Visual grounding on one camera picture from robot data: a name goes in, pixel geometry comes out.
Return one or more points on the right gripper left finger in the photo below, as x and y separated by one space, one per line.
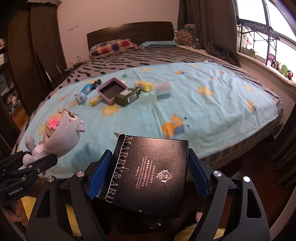
96 174

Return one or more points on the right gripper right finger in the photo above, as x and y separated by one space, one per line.
200 173

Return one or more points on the black printed box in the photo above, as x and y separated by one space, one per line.
147 175

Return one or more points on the grey plush doll keychain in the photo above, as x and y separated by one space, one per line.
61 135

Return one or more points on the pink box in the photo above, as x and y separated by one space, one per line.
110 89

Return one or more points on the blue wet wipes pack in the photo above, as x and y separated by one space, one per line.
92 85

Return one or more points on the white ribbon spool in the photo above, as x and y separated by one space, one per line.
162 90

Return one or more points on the operator left hand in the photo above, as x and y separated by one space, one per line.
18 215

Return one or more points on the yellow fluffy garment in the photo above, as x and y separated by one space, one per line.
28 204

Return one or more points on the yellow glue stick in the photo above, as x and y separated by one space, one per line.
96 100

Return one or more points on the small blue plush toy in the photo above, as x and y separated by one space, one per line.
80 97

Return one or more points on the dark green small box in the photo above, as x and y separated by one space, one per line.
127 96

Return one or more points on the yellow bottle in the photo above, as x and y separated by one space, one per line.
144 86

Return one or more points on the black zigzag grey blanket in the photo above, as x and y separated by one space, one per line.
145 57

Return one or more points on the dark wooden wardrobe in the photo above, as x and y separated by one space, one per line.
33 49

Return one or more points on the windowsill toy figures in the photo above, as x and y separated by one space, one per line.
282 69

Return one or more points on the colourful checkered pillow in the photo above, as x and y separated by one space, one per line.
111 48

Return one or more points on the patterned brown cushion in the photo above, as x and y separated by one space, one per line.
187 36

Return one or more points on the teal pillow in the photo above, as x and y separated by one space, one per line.
158 44

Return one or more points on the black metal rack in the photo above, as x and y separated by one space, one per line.
260 32

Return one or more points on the dark brown curtain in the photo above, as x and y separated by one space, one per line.
215 25

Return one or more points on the dark wooden headboard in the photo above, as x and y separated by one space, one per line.
137 33

